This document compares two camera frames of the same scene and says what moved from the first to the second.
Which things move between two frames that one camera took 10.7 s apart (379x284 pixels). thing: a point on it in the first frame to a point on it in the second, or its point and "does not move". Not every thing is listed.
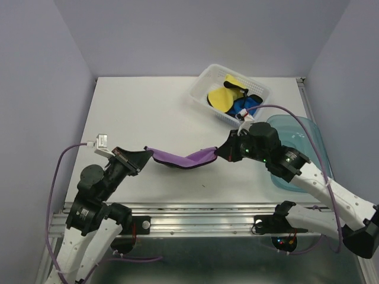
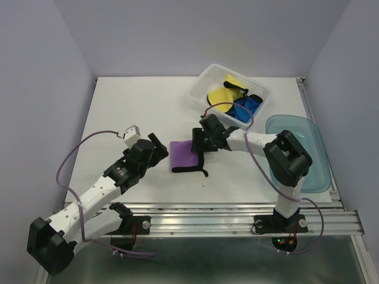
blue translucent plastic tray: [294, 134] does not move
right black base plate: [268, 224] does not move
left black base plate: [143, 226] does not move
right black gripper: [228, 151] to [198, 134]
